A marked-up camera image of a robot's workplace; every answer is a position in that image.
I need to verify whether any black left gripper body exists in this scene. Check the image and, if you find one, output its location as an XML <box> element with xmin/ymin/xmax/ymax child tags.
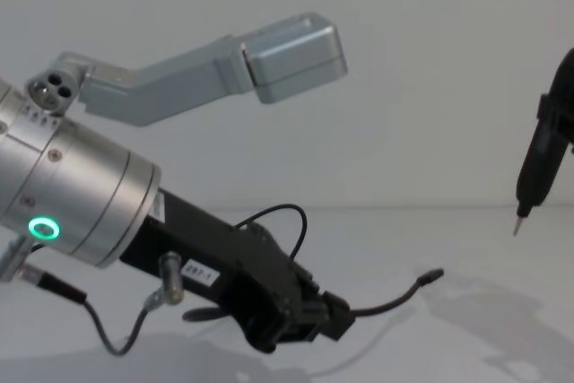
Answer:
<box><xmin>118</xmin><ymin>187</ymin><xmax>292</xmax><ymax>337</ymax></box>

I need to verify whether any black rubber cable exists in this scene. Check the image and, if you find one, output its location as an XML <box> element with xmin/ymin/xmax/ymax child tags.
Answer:
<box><xmin>181</xmin><ymin>267</ymin><xmax>446</xmax><ymax>323</ymax></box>

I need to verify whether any thin black looped cable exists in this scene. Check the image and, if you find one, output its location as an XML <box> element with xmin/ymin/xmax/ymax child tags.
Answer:
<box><xmin>234</xmin><ymin>205</ymin><xmax>309</xmax><ymax>268</ymax></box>

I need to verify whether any dark cable with silver plug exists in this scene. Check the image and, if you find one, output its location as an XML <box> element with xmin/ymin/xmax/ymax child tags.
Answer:
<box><xmin>17</xmin><ymin>253</ymin><xmax>186</xmax><ymax>357</ymax></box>

